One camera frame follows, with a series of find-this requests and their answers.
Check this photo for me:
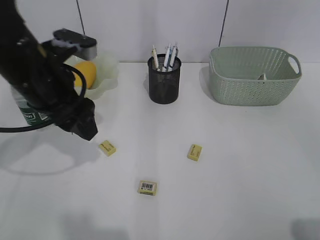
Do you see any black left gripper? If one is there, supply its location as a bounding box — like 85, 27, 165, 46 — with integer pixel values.
48, 97, 98, 141

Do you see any clear water bottle green label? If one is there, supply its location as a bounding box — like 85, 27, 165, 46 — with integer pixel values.
10, 86, 53, 133

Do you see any yellow mango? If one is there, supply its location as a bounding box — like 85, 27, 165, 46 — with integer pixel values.
74, 61, 97, 89

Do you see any cream barrel pen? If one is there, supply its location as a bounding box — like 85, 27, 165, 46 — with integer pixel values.
151, 45, 160, 72

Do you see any blue clip grey pen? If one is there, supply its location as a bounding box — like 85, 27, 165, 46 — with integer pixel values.
162, 43, 173, 72

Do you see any grey grip clear pen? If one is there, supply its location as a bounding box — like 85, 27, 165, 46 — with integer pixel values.
168, 42, 179, 72

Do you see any waste paper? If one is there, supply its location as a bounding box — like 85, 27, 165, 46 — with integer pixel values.
258, 73, 267, 81

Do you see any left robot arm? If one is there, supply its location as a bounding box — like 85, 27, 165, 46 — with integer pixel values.
0, 0, 98, 141

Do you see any pale green wavy plate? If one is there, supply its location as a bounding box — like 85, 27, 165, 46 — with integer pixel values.
65, 51, 119, 100

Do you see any black mesh pen holder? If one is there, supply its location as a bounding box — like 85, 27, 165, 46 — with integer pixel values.
147, 56, 182, 105

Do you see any yellow eraser with barcode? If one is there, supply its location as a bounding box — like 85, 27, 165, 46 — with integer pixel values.
137, 180, 158, 196

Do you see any pale green plastic basket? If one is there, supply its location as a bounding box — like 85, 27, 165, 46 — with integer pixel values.
208, 46, 302, 107

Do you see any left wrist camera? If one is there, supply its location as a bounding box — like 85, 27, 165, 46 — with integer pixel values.
51, 28, 98, 61

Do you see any left black wall cable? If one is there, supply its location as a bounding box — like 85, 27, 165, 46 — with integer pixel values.
75, 0, 89, 47

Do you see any black wall cable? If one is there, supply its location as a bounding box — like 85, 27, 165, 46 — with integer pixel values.
218, 0, 230, 48
75, 0, 89, 47

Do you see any right black wall cable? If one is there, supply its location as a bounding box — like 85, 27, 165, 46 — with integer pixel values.
218, 0, 230, 48

